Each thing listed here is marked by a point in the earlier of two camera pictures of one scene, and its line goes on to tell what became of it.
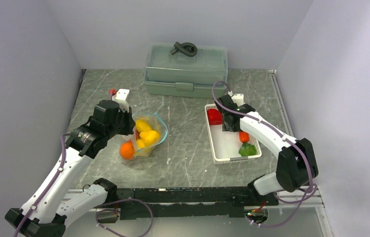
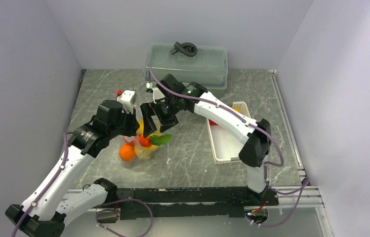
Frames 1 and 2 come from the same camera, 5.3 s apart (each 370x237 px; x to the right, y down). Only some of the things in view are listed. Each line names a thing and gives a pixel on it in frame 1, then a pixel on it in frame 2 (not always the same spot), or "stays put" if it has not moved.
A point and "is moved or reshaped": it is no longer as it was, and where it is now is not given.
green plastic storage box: [180, 75] stays put
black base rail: [198, 203] stays put
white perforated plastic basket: [225, 145] stays put
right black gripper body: [226, 128] to [168, 106]
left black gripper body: [123, 126] stays put
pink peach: [137, 137] is moved or reshaped
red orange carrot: [246, 149] is moved or reshaped
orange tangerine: [127, 150] stays put
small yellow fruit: [141, 126] stays put
